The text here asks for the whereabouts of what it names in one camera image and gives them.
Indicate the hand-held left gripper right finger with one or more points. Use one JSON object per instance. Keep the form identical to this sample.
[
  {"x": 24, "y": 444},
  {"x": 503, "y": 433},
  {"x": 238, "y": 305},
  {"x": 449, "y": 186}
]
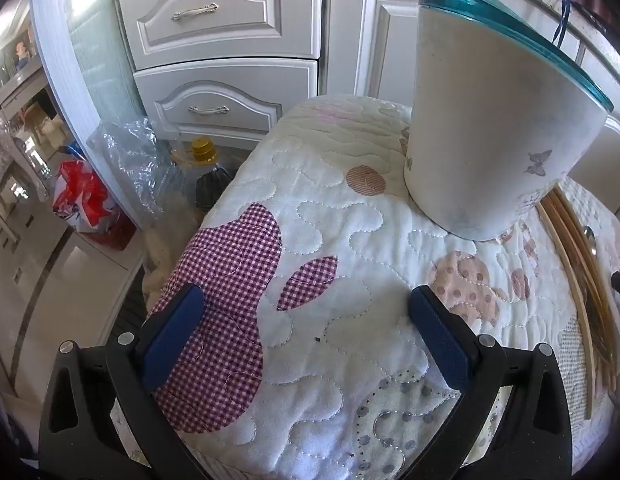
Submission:
[{"x": 437, "y": 332}]

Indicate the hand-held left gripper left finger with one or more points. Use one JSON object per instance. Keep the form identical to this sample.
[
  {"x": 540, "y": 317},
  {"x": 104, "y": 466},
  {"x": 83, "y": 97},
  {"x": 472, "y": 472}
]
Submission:
[{"x": 174, "y": 330}]

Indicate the dark wooden chopstick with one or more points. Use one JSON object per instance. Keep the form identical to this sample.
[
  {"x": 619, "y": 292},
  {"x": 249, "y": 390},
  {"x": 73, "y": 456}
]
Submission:
[
  {"x": 606, "y": 345},
  {"x": 597, "y": 330}
]

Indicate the white floral utensil holder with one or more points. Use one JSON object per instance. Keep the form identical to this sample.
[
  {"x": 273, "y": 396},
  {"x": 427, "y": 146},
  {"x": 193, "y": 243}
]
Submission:
[{"x": 490, "y": 110}]

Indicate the light bamboo chopstick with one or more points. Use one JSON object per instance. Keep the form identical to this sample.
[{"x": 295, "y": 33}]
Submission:
[
  {"x": 570, "y": 220},
  {"x": 586, "y": 380}
]

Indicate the dark ribbed plastic container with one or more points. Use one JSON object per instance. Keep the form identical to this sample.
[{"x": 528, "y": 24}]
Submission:
[{"x": 212, "y": 187}]

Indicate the quilted patchwork blanket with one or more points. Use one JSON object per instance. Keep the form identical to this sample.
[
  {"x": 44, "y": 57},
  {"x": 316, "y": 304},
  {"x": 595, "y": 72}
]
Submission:
[{"x": 340, "y": 220}]

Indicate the red plastic bag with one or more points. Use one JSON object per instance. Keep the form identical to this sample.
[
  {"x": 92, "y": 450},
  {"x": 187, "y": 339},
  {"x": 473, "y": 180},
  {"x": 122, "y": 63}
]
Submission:
[{"x": 84, "y": 200}]

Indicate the clear plastic bag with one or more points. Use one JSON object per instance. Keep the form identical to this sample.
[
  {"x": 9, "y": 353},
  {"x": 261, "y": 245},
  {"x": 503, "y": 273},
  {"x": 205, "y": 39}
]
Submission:
[{"x": 129, "y": 160}]

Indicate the oil bottle with yellow cap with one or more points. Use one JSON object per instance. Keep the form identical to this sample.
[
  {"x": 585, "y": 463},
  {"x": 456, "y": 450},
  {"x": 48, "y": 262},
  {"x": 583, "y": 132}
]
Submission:
[{"x": 204, "y": 152}]

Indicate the white cabinet drawer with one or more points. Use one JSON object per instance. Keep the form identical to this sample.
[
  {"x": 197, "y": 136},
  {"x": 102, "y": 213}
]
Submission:
[
  {"x": 224, "y": 90},
  {"x": 214, "y": 35}
]

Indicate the white cabinet door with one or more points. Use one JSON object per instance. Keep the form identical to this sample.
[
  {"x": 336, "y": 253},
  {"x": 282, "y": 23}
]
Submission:
[{"x": 385, "y": 45}]

